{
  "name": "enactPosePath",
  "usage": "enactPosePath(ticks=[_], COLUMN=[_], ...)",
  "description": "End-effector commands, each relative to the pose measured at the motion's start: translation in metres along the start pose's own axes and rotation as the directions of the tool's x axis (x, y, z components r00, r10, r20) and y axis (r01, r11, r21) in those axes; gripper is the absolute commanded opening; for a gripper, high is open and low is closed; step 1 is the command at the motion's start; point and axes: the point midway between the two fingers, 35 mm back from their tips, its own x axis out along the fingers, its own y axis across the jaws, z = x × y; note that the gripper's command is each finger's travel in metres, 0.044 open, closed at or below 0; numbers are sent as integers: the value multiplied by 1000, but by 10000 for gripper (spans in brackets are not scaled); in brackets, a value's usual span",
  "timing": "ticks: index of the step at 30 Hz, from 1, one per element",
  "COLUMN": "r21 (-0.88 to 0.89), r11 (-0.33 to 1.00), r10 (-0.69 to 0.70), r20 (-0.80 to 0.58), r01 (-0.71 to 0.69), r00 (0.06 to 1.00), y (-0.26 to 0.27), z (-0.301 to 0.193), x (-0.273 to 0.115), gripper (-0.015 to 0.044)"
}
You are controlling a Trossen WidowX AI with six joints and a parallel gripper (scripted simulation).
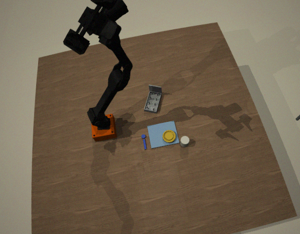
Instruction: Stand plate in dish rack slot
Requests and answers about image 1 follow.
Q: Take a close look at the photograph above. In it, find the light blue square mat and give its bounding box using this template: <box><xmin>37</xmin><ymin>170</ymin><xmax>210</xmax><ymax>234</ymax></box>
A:
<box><xmin>147</xmin><ymin>121</ymin><xmax>180</xmax><ymax>149</ymax></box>

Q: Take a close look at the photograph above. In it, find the grey cylinder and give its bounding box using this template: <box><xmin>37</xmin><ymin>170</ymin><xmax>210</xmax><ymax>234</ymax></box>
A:
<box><xmin>180</xmin><ymin>136</ymin><xmax>189</xmax><ymax>147</ymax></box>

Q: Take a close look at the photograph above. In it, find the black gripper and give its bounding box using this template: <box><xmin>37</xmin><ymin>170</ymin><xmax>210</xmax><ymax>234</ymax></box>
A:
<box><xmin>63</xmin><ymin>0</ymin><xmax>117</xmax><ymax>55</ymax></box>

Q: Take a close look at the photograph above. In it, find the yellow round plate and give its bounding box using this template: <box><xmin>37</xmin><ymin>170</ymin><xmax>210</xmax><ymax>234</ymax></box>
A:
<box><xmin>162</xmin><ymin>130</ymin><xmax>176</xmax><ymax>143</ymax></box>

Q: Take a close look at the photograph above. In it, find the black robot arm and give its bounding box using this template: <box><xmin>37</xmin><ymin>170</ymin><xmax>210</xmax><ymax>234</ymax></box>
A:
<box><xmin>87</xmin><ymin>0</ymin><xmax>133</xmax><ymax>130</ymax></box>

